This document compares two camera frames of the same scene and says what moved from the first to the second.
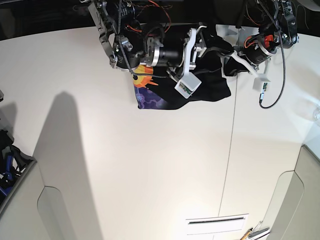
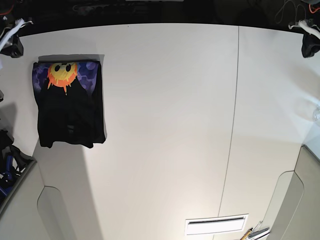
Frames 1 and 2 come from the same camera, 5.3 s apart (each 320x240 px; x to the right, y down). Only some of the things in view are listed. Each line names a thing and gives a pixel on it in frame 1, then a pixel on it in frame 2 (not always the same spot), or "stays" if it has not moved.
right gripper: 258,50 to 308,26
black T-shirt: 155,87 to 70,103
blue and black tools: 13,160 stays
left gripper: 180,56 to 10,32
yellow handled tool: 246,235 stays
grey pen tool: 257,232 stays
